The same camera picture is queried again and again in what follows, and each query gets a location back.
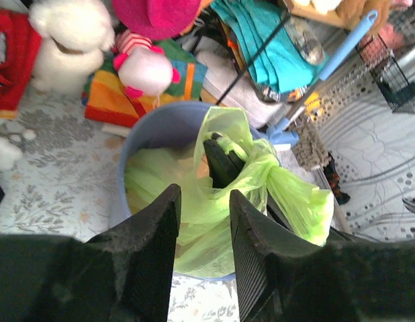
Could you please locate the green trash bag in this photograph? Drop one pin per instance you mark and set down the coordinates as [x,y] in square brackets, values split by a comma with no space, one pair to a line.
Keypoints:
[204,244]

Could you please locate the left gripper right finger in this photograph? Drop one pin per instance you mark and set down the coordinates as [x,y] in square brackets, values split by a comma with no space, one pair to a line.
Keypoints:
[282,277]

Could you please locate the rainbow striped cloth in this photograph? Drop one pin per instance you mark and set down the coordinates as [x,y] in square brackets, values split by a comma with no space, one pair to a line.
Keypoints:
[105,101]

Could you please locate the teal folded cloth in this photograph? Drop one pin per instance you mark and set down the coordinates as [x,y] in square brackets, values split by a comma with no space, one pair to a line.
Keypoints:
[280,66]

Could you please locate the brown teddy bear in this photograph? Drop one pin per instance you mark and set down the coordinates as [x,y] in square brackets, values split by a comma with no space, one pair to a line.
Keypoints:
[352,11]

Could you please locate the magenta cloth bag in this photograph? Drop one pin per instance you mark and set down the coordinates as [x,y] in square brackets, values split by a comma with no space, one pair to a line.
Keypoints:
[156,19]

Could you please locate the white shoe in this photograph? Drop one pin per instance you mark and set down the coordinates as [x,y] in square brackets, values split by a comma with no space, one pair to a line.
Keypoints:
[220,74]

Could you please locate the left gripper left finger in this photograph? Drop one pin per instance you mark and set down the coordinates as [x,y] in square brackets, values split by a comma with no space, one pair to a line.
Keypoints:
[122,274]

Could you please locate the pink plush doll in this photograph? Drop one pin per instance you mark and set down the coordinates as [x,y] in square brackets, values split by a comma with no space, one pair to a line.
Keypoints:
[142,67]

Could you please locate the blue trash bin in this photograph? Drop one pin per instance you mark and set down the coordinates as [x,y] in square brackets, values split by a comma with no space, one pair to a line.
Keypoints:
[172,126]

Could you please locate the yellow plush toy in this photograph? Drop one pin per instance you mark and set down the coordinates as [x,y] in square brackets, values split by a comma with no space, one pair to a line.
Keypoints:
[313,108]

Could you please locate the white plush sheep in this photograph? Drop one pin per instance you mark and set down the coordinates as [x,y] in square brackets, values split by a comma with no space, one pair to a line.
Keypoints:
[75,36]

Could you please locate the black wire basket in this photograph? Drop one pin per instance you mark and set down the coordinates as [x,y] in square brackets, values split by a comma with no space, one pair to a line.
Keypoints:
[390,58]

